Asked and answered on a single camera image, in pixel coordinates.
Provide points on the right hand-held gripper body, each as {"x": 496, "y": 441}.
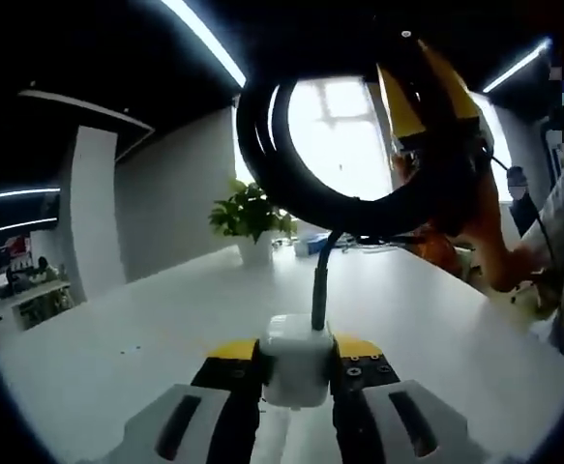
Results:
{"x": 494, "y": 227}

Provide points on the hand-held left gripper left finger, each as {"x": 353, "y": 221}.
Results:
{"x": 223, "y": 415}

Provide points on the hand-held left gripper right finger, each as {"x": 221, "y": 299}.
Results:
{"x": 364, "y": 411}

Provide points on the white charger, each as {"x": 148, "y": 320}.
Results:
{"x": 296, "y": 367}

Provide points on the short ceiling light strip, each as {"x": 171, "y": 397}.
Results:
{"x": 518, "y": 65}

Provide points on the long ceiling light strip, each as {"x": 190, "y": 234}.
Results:
{"x": 204, "y": 38}

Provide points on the person's right hand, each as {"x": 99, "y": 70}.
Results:
{"x": 530, "y": 266}

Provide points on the blue box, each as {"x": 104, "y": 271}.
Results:
{"x": 310, "y": 244}

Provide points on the green plant in white pot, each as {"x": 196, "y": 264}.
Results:
{"x": 247, "y": 212}

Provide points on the office desks with monitors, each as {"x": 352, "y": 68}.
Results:
{"x": 30, "y": 295}

